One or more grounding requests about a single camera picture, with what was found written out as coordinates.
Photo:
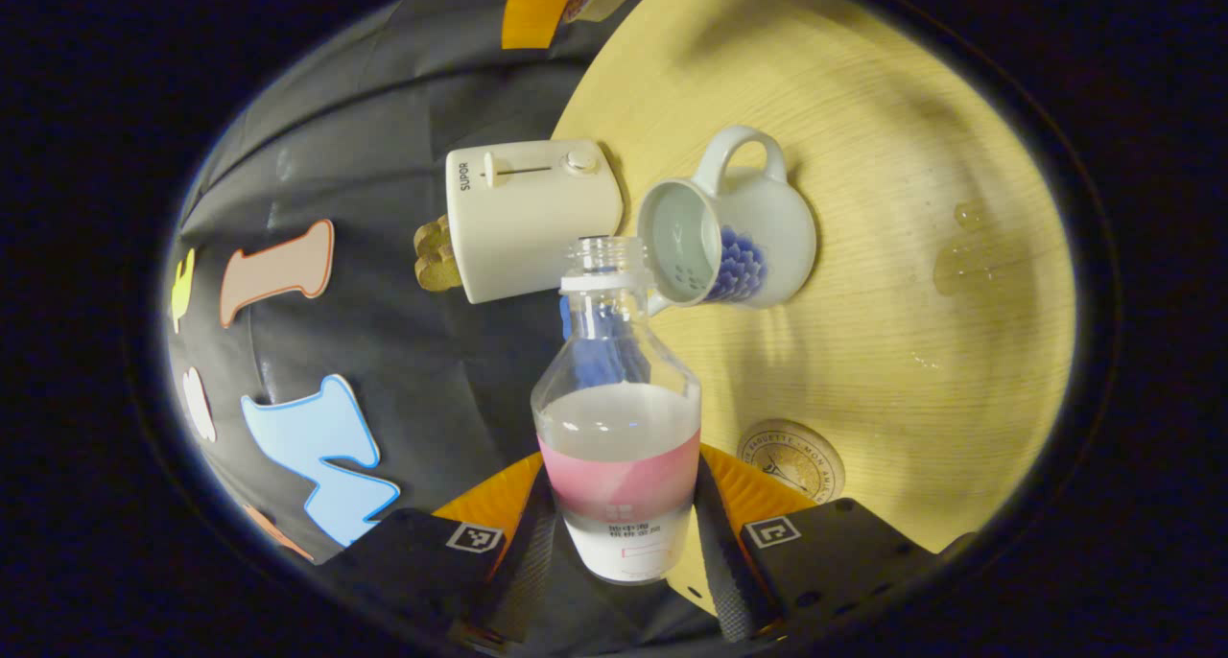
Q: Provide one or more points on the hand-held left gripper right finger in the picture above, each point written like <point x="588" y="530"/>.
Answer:
<point x="729" y="572"/>

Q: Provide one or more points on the brown toast slice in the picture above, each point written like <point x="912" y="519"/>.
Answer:
<point x="432" y="236"/>
<point x="438" y="272"/>

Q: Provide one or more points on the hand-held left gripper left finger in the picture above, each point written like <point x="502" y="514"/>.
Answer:
<point x="528" y="581"/>

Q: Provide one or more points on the white teacup blue pattern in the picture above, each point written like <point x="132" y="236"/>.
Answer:
<point x="767" y="226"/>

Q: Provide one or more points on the white toaster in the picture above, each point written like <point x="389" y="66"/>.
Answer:
<point x="528" y="217"/>

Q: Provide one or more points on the round cork coaster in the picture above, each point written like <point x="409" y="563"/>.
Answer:
<point x="791" y="461"/>

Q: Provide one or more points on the clear water bottle pink label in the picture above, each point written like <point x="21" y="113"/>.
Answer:
<point x="614" y="428"/>

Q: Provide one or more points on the spilled water puddle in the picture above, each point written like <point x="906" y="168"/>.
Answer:
<point x="964" y="267"/>

